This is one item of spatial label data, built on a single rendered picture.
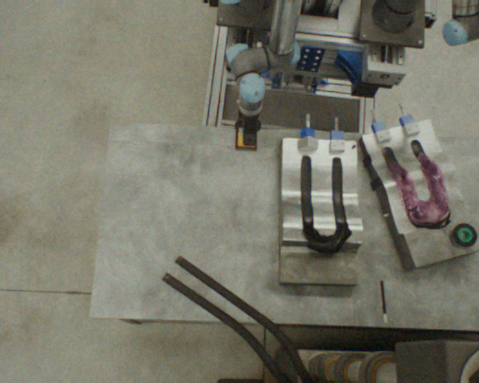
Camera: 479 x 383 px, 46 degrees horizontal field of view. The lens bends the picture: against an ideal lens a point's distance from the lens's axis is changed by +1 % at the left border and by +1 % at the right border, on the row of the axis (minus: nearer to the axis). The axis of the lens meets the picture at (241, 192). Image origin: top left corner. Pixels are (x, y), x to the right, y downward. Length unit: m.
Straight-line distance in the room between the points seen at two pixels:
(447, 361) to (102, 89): 2.58
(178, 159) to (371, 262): 0.78
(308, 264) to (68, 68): 1.83
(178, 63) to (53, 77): 0.66
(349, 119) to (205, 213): 1.11
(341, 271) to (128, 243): 0.73
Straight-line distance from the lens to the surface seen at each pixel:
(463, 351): 0.75
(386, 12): 2.01
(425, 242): 1.95
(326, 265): 1.89
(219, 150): 2.03
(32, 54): 3.27
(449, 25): 1.72
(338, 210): 1.90
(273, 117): 2.74
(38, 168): 2.99
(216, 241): 1.94
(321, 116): 2.78
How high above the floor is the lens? 2.70
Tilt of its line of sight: 73 degrees down
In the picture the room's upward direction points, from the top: 9 degrees clockwise
